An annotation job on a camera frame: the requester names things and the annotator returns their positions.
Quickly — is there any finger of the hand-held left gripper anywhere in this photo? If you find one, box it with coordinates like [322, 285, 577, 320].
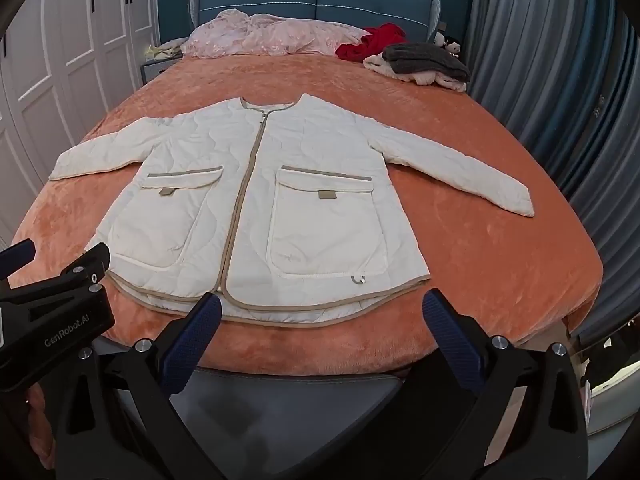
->
[57, 242, 112, 286]
[0, 240, 37, 282]

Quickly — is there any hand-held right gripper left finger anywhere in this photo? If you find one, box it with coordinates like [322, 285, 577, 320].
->
[55, 292, 223, 480]

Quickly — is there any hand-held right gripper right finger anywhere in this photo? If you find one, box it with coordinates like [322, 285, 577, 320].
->
[421, 289, 590, 480]

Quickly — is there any white quilted jacket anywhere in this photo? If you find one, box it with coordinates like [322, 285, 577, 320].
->
[49, 92, 536, 330]

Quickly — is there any person's left hand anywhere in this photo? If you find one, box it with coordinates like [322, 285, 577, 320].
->
[25, 385, 57, 467]

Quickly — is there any orange plush blanket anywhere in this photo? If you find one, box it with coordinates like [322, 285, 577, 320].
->
[10, 52, 603, 377]

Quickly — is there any white panelled wardrobe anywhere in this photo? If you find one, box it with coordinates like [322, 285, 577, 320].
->
[0, 0, 162, 247]

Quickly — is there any blue nightstand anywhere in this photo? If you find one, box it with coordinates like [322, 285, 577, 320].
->
[140, 57, 184, 87]

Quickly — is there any grey pleated curtain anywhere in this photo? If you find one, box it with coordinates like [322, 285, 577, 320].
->
[462, 0, 640, 353]

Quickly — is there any grey knit garment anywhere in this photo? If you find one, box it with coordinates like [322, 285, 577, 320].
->
[382, 42, 471, 84]

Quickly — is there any cream fleece garment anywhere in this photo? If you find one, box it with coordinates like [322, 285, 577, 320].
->
[363, 52, 468, 94]

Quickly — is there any pink floral quilt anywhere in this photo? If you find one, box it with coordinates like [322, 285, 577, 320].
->
[180, 9, 372, 58]

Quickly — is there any black and white plush toy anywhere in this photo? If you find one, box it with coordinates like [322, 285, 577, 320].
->
[432, 30, 464, 57]

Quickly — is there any red garment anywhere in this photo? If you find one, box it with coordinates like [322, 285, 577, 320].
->
[335, 23, 409, 64]

